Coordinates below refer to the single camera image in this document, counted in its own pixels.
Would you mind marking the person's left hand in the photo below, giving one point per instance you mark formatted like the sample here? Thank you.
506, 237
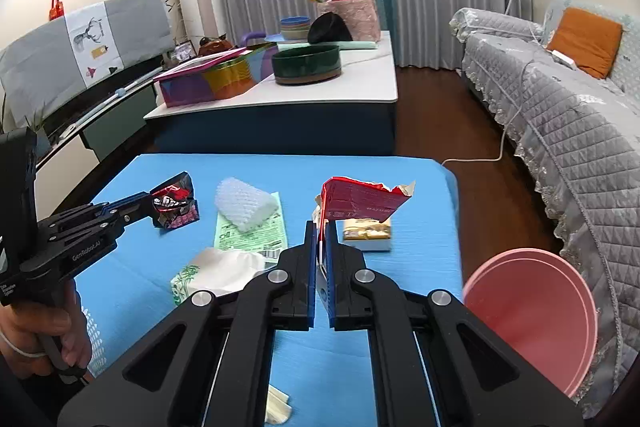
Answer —
30, 317

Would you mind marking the white power strip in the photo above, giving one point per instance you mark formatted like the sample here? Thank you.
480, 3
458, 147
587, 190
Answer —
563, 58

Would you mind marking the stack of coloured bowls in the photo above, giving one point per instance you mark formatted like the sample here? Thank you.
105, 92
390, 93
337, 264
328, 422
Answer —
294, 29

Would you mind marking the small yellow white box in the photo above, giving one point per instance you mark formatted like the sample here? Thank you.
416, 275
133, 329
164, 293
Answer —
367, 237

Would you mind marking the green bamboo print tissue pack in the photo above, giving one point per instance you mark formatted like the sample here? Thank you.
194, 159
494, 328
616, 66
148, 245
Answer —
187, 284

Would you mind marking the dark green round container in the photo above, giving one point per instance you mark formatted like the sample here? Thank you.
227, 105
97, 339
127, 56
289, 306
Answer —
307, 64

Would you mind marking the white dark blue coffee table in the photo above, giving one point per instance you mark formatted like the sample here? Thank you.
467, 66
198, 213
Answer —
310, 107

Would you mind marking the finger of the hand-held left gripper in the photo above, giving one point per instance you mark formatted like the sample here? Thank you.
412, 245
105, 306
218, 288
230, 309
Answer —
95, 209
105, 229

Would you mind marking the torn red carton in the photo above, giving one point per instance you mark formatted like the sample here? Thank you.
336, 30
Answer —
360, 202

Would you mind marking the pink fabric basket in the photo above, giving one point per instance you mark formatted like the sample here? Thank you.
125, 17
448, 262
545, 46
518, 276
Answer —
360, 19

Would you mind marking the mint green folded cloth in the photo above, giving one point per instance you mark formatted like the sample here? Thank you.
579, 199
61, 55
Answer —
360, 45

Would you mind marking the brown teapot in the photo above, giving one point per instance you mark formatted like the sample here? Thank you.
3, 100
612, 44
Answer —
215, 47

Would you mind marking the white rod with blue knob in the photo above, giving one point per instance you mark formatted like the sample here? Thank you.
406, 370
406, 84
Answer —
119, 93

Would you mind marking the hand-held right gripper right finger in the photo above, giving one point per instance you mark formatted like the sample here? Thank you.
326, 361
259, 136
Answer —
345, 277

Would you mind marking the colourful rectangular box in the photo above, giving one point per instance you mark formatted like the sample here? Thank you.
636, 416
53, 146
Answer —
200, 84

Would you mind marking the light green flat packet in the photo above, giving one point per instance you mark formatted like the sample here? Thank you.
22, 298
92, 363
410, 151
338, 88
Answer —
270, 242

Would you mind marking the small photo frame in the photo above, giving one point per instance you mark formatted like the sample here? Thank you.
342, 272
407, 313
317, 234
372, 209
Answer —
183, 52

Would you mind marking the crumpled white tissue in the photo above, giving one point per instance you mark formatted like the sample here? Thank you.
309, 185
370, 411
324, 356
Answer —
225, 267

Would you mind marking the red black snack wrapper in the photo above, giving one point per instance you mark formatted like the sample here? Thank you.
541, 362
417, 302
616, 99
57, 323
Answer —
172, 202

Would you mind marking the grey printed television cover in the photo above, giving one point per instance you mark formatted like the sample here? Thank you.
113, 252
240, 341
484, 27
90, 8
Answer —
45, 57

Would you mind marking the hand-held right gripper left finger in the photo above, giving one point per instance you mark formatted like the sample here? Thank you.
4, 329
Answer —
311, 277

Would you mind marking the orange cushion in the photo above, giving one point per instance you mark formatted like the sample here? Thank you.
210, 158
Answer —
585, 39

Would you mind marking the white bubble wrap roll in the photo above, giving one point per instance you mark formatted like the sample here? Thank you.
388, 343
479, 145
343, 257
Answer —
245, 204

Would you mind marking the pink plastic bin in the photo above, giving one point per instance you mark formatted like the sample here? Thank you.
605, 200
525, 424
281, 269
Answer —
530, 317

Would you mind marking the black hat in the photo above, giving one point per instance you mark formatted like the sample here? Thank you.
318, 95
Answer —
327, 29

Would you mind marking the grey quilted sofa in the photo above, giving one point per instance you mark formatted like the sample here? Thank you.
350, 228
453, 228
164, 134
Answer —
560, 132

